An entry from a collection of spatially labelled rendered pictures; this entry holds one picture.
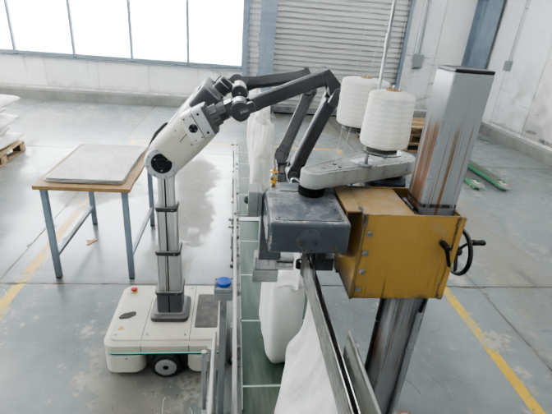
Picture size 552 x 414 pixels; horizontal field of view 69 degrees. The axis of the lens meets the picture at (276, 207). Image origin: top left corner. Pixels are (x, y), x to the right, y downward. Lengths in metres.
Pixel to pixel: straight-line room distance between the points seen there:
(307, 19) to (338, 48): 0.86
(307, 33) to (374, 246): 7.74
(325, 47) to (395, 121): 7.76
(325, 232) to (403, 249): 0.30
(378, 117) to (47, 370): 2.22
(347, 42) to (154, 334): 7.61
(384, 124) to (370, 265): 0.45
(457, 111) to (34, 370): 2.43
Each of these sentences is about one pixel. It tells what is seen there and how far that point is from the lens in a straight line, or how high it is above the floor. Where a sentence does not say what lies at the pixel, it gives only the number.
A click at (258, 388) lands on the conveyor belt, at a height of 0.38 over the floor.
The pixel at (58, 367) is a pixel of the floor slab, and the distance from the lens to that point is 2.69.
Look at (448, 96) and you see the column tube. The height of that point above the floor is 1.68.
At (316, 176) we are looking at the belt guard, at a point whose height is 1.41.
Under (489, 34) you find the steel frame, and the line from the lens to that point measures 9.73.
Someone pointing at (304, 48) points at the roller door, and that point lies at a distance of 8.83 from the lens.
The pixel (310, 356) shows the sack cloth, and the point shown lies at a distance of 1.30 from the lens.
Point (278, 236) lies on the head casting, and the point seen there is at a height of 1.29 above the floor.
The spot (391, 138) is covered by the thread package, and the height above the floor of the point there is 1.57.
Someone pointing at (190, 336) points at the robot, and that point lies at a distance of 2.32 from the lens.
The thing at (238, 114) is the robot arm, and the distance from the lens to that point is 1.59.
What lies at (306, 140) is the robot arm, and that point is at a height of 1.40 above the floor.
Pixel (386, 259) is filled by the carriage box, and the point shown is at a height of 1.18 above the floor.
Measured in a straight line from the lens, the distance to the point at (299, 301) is 1.77.
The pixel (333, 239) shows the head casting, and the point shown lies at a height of 1.28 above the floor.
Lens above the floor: 1.84
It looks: 25 degrees down
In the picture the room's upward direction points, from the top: 5 degrees clockwise
